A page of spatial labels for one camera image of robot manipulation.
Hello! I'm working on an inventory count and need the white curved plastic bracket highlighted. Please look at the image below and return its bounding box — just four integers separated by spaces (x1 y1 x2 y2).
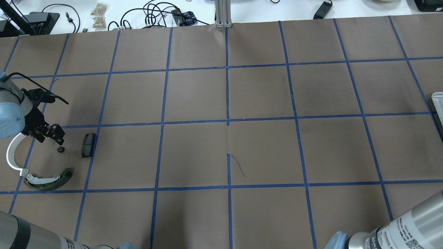
6 133 29 177

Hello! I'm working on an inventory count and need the bag of wooden pieces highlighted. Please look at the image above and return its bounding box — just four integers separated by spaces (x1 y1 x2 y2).
90 2 108 28

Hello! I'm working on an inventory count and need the brown paper table mat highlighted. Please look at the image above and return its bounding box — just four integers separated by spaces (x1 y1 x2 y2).
1 13 442 249

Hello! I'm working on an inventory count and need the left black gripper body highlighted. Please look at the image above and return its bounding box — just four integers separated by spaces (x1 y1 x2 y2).
24 106 48 129

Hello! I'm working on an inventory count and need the black tangled cable bundle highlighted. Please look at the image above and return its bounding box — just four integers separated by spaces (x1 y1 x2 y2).
107 0 211 31

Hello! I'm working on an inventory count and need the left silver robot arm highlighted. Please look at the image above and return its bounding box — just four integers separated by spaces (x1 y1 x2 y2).
0 71 68 146

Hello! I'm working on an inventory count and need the dark grey brake pad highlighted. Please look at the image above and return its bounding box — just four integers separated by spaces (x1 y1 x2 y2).
81 133 96 158

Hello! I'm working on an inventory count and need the aluminium frame post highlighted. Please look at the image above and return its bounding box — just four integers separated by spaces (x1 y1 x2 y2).
214 0 232 28

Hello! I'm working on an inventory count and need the black power adapter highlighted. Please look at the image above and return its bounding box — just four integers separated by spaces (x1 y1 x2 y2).
313 0 333 19

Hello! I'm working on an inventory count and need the black monitor stand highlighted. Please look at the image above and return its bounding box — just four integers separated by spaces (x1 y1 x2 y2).
0 0 61 36

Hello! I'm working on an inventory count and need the small black bearing gear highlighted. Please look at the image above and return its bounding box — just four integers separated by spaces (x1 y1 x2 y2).
57 146 65 153

